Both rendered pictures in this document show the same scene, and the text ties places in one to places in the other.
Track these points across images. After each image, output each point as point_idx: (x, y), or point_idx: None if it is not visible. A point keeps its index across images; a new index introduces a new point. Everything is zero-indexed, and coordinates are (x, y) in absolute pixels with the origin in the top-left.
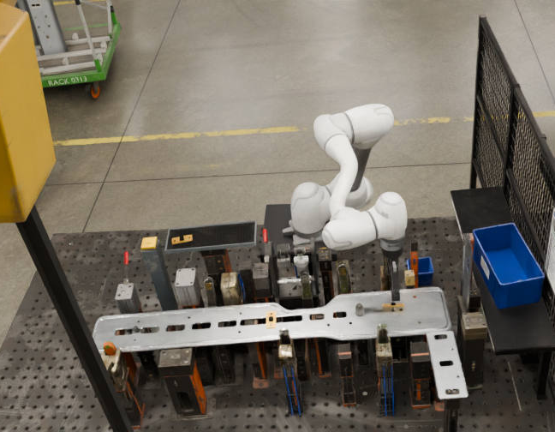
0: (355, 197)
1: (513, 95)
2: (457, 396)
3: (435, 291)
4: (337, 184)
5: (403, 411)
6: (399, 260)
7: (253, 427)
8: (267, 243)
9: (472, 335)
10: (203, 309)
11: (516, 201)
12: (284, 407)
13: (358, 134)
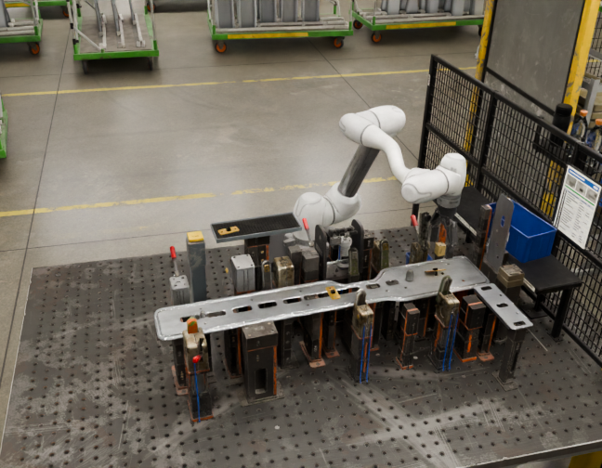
0: (353, 202)
1: (493, 99)
2: (525, 326)
3: (463, 258)
4: (394, 156)
5: (455, 365)
6: (392, 258)
7: (328, 398)
8: (272, 253)
9: (513, 282)
10: (262, 292)
11: (496, 189)
12: (349, 378)
13: (383, 127)
